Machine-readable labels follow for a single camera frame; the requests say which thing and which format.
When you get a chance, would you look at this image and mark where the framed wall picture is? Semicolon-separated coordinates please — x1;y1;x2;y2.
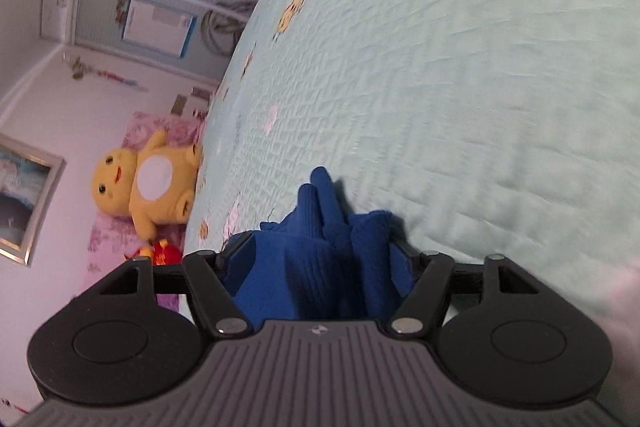
0;133;67;267

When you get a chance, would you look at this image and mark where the pink floral headboard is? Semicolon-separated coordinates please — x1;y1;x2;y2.
87;111;209;314

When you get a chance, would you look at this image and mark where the blue framed wall poster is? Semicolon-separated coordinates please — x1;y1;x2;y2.
121;0;197;59

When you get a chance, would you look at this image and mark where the red plush toy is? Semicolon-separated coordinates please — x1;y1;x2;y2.
125;239;182;268

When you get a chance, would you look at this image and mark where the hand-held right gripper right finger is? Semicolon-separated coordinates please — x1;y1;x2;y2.
387;238;543;339

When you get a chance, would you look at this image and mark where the blue sweater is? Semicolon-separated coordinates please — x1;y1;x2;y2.
220;166;418;323

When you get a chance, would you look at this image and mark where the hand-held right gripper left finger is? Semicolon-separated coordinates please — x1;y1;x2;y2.
97;232;258;340

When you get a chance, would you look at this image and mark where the bee print bedspread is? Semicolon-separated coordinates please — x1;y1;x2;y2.
182;0;640;339

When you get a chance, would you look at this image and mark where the yellow plush toy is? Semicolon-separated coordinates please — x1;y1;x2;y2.
90;129;204;240

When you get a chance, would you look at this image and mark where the hanging wall ornament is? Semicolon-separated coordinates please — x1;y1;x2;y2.
64;53;149;91

